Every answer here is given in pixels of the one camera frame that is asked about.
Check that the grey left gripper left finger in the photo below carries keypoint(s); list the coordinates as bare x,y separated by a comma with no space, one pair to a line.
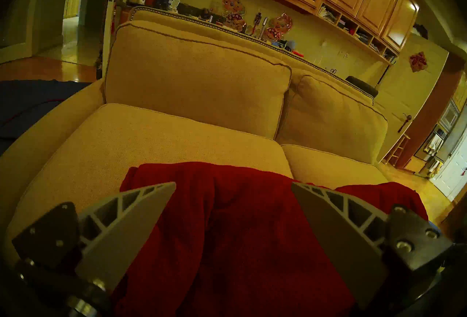
120,225

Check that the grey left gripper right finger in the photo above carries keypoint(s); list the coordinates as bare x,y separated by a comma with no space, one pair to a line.
346,239

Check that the red blanket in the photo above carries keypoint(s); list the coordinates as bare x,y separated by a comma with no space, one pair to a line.
248,239

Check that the tan sofa seat cushion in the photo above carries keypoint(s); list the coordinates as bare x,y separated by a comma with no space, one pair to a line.
127,137
328,166

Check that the tan fabric sofa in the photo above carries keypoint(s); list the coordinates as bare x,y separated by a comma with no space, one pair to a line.
40,137

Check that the wooden stool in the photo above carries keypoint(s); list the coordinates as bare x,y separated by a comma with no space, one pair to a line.
405,136

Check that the tan sofa back cushion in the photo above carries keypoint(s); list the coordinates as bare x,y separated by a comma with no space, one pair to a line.
328,119
197,79

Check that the hanging dish towel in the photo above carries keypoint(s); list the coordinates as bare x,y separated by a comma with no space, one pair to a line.
434,143

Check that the dark blue floor cloth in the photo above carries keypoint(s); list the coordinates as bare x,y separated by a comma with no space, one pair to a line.
29,101

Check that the black office chair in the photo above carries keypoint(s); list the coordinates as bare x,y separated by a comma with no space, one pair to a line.
363,85

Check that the white panel door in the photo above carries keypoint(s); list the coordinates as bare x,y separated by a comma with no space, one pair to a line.
405,90

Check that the red fu door ornament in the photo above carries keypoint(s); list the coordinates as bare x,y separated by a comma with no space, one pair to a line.
418,61

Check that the blue plush ball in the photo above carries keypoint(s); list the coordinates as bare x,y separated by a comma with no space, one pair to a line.
290,45

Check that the open wooden cubby shelf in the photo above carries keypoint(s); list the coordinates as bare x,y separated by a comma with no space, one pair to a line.
350,24

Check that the wooden kitchen base cabinet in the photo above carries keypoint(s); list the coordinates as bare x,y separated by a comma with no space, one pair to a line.
73,4

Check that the chrome kitchen faucet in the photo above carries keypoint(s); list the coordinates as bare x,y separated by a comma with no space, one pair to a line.
263,26

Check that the cartoon figure wall decoration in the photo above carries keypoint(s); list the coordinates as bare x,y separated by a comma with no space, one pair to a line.
233,10
279,26

